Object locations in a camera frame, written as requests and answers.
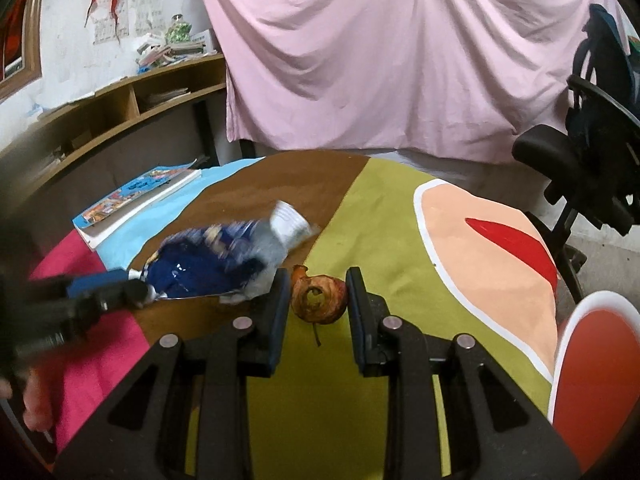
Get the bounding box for green glass jar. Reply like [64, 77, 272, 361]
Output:
[164, 12, 194, 44]

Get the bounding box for pink hanging cloth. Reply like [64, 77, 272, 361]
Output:
[194, 0, 627, 165]

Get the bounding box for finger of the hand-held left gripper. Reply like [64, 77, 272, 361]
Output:
[64, 279, 151, 328]
[65, 268, 128, 297]

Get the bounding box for wall calendar sheets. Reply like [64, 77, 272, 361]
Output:
[93, 0, 157, 44]

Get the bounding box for pile of books and papers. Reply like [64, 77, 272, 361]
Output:
[135, 30, 224, 69]

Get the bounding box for black office chair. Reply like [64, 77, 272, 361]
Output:
[511, 74, 640, 302]

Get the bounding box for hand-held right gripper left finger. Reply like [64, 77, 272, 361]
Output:
[54, 267, 291, 480]

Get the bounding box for blue foil wrapper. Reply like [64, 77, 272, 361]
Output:
[141, 219, 282, 307]

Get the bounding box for brown apple peel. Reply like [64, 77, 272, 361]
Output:
[290, 264, 349, 349]

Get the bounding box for wooden picture frame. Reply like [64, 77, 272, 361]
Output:
[0, 0, 49, 102]

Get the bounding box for wooden shelf desk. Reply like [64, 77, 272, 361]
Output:
[0, 52, 228, 201]

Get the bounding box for white printed paper wrapper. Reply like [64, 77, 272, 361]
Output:
[269, 200, 322, 252]

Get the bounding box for person's left hand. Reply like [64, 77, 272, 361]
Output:
[0, 372, 55, 433]

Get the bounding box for colourful picture book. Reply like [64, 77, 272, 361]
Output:
[72, 162, 203, 252]

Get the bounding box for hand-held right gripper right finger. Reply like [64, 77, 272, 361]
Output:
[345, 266, 582, 480]

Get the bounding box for red white-rimmed object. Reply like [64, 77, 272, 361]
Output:
[546, 290, 640, 462]

